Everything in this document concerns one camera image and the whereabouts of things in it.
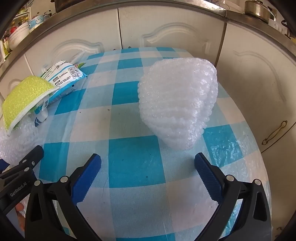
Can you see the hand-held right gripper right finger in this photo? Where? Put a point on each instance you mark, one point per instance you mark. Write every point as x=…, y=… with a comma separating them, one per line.
x=208, y=178

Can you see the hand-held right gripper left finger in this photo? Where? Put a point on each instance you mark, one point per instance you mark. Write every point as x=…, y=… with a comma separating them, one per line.
x=89, y=178

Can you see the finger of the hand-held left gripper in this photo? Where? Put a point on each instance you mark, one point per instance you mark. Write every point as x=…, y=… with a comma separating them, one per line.
x=34, y=154
x=3, y=165

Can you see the white printed packet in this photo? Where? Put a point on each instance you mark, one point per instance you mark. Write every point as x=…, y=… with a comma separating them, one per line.
x=64, y=77

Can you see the white foam net stack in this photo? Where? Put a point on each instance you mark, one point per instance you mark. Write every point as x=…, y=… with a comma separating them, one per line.
x=178, y=99

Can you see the person's left hand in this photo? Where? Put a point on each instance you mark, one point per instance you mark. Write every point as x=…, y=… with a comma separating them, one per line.
x=20, y=213

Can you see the bubble wrap bundle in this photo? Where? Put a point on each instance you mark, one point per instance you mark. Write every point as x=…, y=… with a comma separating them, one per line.
x=16, y=143

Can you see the small white bottle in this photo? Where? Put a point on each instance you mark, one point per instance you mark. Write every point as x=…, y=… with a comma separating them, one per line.
x=42, y=113

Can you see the blue checkered tablecloth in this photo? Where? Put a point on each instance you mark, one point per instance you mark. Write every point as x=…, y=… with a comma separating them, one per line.
x=131, y=162

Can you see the yellow-green sponge cloth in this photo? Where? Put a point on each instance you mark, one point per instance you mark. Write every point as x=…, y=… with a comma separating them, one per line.
x=25, y=97

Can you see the white lower cabinet door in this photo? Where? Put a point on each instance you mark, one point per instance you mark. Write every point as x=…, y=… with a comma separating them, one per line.
x=13, y=76
x=173, y=23
x=76, y=32
x=259, y=81

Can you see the stack of white bowls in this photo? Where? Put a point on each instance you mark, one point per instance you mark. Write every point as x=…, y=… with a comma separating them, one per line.
x=18, y=37

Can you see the blue cartoon bowl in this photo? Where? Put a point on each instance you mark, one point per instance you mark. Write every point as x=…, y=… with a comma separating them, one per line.
x=37, y=22

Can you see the steel kettle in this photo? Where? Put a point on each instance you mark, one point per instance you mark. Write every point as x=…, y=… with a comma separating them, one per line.
x=257, y=10

